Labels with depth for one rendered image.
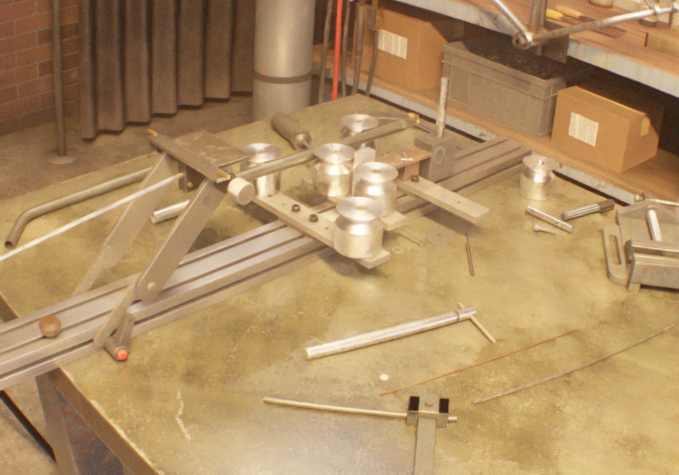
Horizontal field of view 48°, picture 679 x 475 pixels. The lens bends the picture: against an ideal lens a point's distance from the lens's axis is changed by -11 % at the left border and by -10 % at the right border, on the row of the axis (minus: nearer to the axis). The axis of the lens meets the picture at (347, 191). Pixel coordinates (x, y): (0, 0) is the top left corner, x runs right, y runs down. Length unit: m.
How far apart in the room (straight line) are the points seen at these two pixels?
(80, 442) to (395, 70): 1.96
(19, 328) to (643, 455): 0.60
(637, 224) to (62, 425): 0.82
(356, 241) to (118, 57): 2.60
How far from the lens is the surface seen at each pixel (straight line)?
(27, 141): 3.65
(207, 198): 0.80
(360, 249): 0.88
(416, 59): 2.73
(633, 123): 2.36
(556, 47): 2.33
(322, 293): 0.91
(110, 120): 3.51
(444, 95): 1.07
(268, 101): 2.92
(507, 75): 2.54
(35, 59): 3.72
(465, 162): 1.17
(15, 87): 3.71
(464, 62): 2.63
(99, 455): 1.20
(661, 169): 2.48
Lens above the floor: 1.38
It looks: 26 degrees down
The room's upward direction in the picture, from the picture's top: 4 degrees clockwise
